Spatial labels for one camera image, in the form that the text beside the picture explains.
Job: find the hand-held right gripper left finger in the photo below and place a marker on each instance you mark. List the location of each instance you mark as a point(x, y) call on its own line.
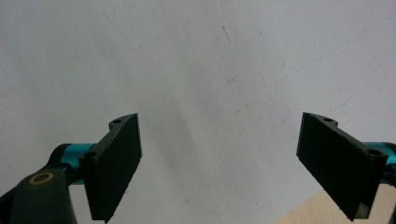
point(113, 168)

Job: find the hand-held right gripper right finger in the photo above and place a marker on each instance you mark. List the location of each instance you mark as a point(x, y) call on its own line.
point(339, 165)

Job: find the white table mat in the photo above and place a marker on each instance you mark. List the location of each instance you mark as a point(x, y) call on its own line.
point(199, 62)

